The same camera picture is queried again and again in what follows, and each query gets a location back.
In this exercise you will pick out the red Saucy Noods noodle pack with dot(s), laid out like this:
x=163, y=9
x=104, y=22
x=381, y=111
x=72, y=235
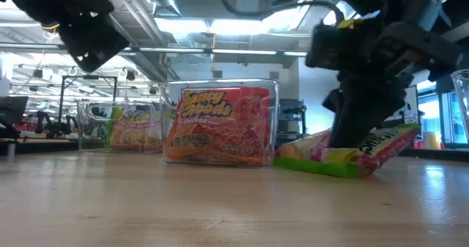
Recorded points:
x=220, y=137

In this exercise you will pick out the black equipment cart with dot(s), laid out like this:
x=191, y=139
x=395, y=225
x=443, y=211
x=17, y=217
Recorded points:
x=291, y=118

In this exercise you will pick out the green-edged shrimp ramen pack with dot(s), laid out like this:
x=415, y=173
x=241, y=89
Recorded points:
x=348, y=162
x=135, y=137

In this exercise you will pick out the black monitor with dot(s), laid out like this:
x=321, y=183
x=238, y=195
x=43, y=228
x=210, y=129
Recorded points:
x=12, y=109

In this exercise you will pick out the black gantry rack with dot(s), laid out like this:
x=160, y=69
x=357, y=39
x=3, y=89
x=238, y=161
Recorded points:
x=88, y=77

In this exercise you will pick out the clear plastic bin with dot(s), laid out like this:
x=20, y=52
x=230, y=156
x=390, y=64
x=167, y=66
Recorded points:
x=462, y=93
x=91, y=129
x=274, y=93

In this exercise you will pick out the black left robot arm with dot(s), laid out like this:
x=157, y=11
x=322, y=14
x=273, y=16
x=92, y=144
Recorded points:
x=55, y=1

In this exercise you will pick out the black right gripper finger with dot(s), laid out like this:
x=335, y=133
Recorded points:
x=332, y=101
x=362, y=107

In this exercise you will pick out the long ceiling light strip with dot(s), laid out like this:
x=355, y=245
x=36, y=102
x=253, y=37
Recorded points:
x=176, y=50

